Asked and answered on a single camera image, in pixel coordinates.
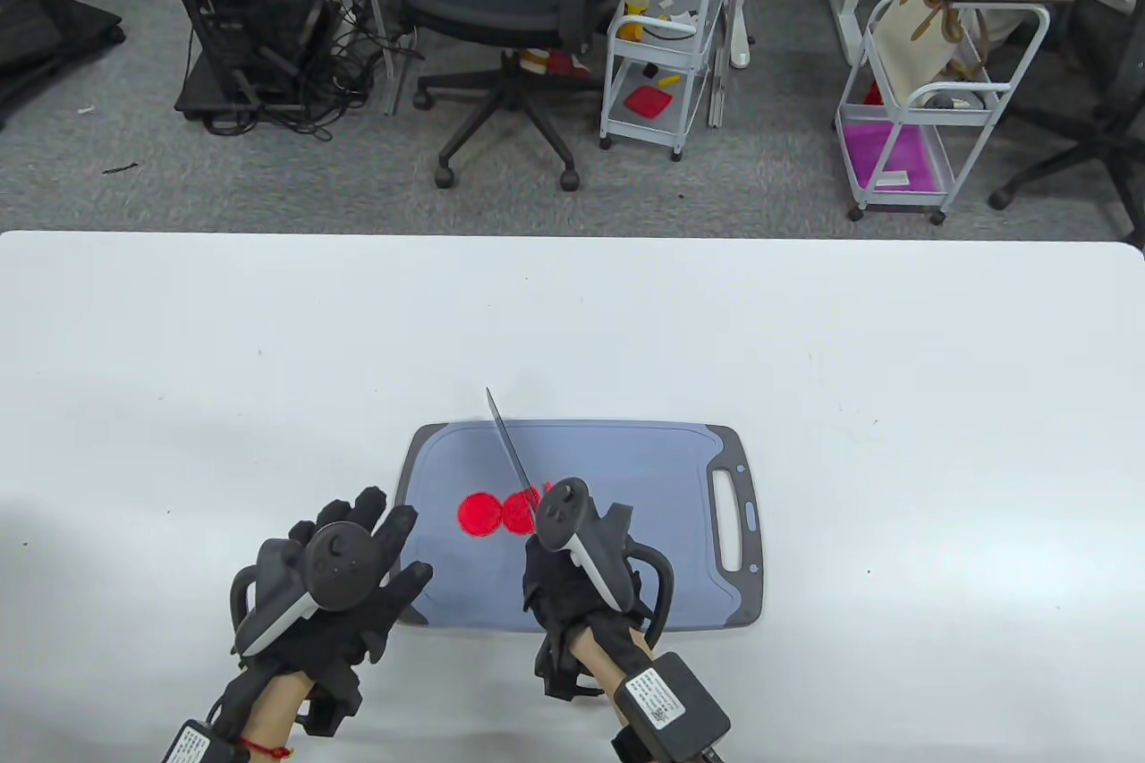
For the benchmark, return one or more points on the person's left hand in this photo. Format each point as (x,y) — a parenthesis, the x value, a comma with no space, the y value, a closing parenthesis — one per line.
(394,530)

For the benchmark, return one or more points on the person's right hand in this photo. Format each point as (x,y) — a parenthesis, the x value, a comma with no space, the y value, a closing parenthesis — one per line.
(559,593)

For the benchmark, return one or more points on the grey cutting board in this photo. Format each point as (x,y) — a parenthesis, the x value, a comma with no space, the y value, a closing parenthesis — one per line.
(680,530)

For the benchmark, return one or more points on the black cleaver knife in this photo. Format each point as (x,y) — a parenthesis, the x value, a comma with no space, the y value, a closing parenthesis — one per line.
(512,452)

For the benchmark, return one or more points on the person's left forearm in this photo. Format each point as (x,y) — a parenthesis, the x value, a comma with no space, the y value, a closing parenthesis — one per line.
(277,709)

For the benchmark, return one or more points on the person's right forearm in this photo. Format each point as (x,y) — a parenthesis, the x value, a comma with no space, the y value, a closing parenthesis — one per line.
(590,651)

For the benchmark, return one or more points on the black left hand controller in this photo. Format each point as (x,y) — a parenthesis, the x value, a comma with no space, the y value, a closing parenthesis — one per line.
(340,562)

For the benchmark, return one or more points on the black hand controller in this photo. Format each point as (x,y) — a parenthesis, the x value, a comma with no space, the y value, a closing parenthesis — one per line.
(340,562)
(564,512)

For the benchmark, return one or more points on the black right hand controller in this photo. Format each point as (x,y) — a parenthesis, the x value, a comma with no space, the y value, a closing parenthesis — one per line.
(564,512)

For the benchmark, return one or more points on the black right wrist sensor box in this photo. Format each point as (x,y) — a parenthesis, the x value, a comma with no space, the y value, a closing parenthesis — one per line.
(671,705)

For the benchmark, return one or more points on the black wrist sensor box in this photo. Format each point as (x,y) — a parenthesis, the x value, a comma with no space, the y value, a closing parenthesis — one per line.
(197,745)
(671,705)

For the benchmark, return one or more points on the black left wrist sensor box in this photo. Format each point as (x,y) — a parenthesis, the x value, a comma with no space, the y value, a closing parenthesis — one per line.
(197,745)

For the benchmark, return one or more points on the red shoe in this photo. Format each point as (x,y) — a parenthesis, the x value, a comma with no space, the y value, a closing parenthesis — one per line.
(564,63)

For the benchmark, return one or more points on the red flat pad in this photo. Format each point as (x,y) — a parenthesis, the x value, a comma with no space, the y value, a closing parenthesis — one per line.
(648,101)

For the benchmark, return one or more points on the magenta sheet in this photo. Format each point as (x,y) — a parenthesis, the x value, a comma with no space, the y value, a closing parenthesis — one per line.
(881,150)

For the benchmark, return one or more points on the large white rolling cart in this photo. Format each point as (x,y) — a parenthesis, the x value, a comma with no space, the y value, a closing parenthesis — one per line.
(903,113)

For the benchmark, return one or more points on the black stand base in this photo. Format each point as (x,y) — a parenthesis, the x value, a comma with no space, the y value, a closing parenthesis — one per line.
(54,21)

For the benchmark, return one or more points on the beige tote bag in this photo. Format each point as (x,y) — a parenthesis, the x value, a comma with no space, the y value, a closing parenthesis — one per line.
(903,38)

